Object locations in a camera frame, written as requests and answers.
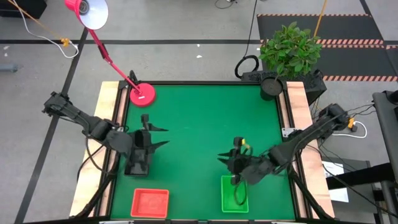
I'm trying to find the green plastic basket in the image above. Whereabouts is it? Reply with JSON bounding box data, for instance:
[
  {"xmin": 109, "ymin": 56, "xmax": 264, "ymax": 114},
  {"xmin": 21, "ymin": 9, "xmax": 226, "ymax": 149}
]
[{"xmin": 221, "ymin": 175, "xmax": 249, "ymax": 214}]

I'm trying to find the orange plastic basket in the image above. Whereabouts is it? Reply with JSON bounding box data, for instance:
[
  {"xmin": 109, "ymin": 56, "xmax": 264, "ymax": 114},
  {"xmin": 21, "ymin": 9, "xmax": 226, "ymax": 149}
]
[{"xmin": 130, "ymin": 188, "xmax": 170, "ymax": 218}]

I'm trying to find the black table frame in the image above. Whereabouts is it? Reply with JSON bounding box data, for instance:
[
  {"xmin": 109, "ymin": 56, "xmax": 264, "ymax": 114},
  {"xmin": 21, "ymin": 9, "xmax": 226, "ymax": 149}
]
[{"xmin": 93, "ymin": 80, "xmax": 301, "ymax": 224}]

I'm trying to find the black floor box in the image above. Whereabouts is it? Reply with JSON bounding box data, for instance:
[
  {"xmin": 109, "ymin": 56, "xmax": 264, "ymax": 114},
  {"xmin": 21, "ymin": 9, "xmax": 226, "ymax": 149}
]
[{"xmin": 0, "ymin": 0, "xmax": 48, "ymax": 19}]

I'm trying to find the orange rope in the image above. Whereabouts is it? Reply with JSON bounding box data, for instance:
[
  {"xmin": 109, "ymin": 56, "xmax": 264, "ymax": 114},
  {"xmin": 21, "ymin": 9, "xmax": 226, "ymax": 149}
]
[{"xmin": 6, "ymin": 0, "xmax": 68, "ymax": 43}]

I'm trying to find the potted green plant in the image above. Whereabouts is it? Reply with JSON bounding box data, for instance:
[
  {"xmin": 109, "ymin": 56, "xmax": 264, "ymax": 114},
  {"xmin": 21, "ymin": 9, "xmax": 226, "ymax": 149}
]
[{"xmin": 258, "ymin": 21, "xmax": 323, "ymax": 102}]

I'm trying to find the coiled black cable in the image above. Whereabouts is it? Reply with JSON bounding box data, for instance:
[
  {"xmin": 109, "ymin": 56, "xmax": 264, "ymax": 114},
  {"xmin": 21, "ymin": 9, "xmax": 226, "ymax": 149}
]
[{"xmin": 234, "ymin": 0, "xmax": 261, "ymax": 80}]

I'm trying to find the grey floor object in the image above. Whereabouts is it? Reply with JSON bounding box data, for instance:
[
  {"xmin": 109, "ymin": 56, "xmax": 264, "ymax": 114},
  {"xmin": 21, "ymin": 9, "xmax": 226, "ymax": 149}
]
[{"xmin": 0, "ymin": 63, "xmax": 20, "ymax": 73}]

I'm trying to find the black hazard-striped floor mat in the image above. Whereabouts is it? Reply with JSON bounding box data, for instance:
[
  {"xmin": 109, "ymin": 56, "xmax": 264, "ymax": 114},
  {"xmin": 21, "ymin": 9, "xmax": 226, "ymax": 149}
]
[{"xmin": 256, "ymin": 13, "xmax": 398, "ymax": 83}]

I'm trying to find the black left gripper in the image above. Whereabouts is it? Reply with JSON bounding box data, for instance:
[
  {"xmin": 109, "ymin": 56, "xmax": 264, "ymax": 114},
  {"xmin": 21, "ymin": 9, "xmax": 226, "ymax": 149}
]
[{"xmin": 132, "ymin": 123, "xmax": 170, "ymax": 156}]

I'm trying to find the wooden side board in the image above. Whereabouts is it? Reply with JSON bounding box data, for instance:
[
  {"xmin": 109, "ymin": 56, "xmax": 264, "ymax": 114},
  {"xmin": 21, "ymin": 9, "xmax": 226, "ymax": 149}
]
[
  {"xmin": 68, "ymin": 81, "xmax": 122, "ymax": 218},
  {"xmin": 285, "ymin": 81, "xmax": 336, "ymax": 218}
]

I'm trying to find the white power cable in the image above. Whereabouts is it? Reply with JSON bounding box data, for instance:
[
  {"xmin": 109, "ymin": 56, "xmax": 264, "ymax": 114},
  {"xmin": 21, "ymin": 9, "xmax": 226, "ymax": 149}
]
[{"xmin": 331, "ymin": 120, "xmax": 368, "ymax": 139}]

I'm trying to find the red desk lamp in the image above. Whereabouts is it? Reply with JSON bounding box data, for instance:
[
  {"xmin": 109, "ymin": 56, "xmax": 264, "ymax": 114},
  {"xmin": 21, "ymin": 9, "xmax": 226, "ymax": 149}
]
[{"xmin": 64, "ymin": 0, "xmax": 157, "ymax": 108}]

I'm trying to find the silver metal bracket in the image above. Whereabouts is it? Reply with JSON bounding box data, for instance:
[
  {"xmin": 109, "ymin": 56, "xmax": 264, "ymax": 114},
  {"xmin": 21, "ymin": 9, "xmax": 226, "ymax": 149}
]
[{"xmin": 280, "ymin": 126, "xmax": 295, "ymax": 138}]

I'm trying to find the black perforated box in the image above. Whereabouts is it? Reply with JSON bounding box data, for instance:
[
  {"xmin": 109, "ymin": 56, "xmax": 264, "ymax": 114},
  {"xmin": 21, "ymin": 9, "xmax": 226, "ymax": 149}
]
[{"xmin": 241, "ymin": 68, "xmax": 328, "ymax": 106}]

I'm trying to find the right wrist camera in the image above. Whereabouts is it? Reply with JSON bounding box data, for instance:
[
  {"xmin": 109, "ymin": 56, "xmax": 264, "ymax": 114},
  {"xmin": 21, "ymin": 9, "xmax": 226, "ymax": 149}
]
[{"xmin": 233, "ymin": 136, "xmax": 251, "ymax": 150}]

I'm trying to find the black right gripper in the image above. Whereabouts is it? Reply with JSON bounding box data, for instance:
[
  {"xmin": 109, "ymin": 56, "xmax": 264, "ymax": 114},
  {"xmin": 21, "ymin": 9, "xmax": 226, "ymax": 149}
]
[{"xmin": 217, "ymin": 149, "xmax": 254, "ymax": 184}]

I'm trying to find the white paper sheet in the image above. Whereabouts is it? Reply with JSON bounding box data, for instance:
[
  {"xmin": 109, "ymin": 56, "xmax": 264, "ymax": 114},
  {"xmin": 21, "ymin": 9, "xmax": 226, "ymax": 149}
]
[{"xmin": 321, "ymin": 160, "xmax": 350, "ymax": 203}]

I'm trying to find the yellow black plug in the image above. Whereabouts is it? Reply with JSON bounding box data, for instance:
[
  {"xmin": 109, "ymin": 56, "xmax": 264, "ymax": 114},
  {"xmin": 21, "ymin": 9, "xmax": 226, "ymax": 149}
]
[{"xmin": 346, "ymin": 116, "xmax": 359, "ymax": 130}]

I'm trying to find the black metal beam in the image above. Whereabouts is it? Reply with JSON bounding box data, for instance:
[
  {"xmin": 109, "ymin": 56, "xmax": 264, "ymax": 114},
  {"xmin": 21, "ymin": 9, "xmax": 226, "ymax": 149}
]
[{"xmin": 326, "ymin": 162, "xmax": 398, "ymax": 191}]

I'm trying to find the black frame strut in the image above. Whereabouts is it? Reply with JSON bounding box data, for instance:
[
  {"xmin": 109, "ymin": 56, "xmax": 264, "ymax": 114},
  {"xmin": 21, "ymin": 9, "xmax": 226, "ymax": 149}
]
[
  {"xmin": 287, "ymin": 172, "xmax": 332, "ymax": 220},
  {"xmin": 73, "ymin": 154, "xmax": 121, "ymax": 218}
]

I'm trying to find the dark grey side table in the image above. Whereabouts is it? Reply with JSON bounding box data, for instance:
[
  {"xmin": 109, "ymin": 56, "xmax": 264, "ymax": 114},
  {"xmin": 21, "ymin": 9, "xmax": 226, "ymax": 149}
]
[{"xmin": 371, "ymin": 89, "xmax": 398, "ymax": 184}]

